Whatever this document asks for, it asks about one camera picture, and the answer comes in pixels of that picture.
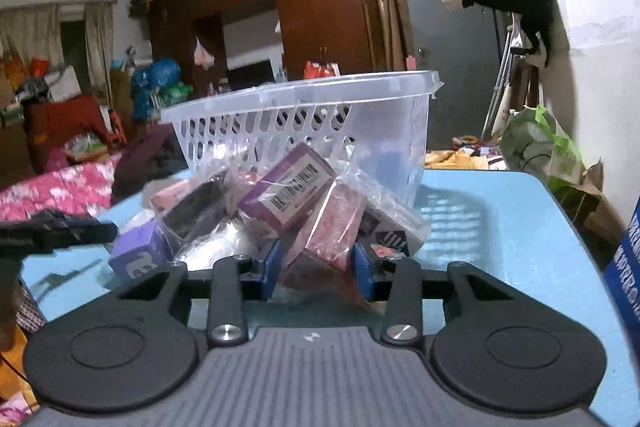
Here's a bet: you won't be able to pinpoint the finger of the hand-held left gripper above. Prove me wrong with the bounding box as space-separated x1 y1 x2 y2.
30 211 119 253

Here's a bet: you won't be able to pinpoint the blue printed bag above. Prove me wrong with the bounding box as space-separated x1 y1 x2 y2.
602 196 640 324

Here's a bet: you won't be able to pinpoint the purple box with barcode label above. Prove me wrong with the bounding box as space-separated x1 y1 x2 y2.
237 143 337 236

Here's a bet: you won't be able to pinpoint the red orange bag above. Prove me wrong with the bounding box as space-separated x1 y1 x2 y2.
303 60 342 80

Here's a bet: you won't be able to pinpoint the black box with striped print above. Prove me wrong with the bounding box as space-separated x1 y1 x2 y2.
357 201 432 259

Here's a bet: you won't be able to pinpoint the small purple box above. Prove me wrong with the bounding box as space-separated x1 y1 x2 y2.
108 221 174 281

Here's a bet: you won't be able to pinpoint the grey door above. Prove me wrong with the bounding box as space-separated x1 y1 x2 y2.
395 0 507 148

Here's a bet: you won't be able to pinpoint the blue plastic bags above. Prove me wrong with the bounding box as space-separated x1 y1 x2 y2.
130 59 182 120

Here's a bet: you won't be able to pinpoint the green basket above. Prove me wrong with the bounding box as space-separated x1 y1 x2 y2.
159 84 194 108

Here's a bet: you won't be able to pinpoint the hanging white plastic bag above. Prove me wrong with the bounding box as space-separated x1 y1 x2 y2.
193 38 216 70

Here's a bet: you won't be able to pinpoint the pink floral blanket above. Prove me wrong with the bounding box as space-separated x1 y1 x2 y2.
0 156 122 224

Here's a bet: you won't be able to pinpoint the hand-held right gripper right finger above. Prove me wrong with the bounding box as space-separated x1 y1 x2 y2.
352 246 523 347

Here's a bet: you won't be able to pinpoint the dark monitor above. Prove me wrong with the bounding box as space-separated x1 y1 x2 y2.
227 59 274 86

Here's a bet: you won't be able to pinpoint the green plastic bag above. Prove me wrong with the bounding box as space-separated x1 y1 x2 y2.
500 104 584 194

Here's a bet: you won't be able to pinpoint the brown wooden wardrobe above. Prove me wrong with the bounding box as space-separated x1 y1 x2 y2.
146 0 375 95

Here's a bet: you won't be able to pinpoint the beige curtain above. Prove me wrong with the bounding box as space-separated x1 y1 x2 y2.
81 2 117 104

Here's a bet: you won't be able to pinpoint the brown paper bag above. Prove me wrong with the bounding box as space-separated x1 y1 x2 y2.
549 158 627 249

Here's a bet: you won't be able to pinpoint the metal crutches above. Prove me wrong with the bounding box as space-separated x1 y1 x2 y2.
482 24 524 138

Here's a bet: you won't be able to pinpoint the leaning wooden planks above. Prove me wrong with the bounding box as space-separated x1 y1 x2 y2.
374 0 417 72

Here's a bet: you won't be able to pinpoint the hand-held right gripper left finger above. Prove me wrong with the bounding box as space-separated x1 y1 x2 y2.
114 241 283 348

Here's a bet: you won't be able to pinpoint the clear plastic basket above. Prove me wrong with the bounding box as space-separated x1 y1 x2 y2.
161 69 446 208

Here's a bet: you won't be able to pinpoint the dark maroon cloth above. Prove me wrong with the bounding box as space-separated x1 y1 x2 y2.
112 124 189 204

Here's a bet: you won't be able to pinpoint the pink red packet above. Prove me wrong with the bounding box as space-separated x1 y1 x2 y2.
281 183 370 275

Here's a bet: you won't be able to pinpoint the black packet in clear wrap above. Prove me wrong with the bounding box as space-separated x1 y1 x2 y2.
161 179 232 239

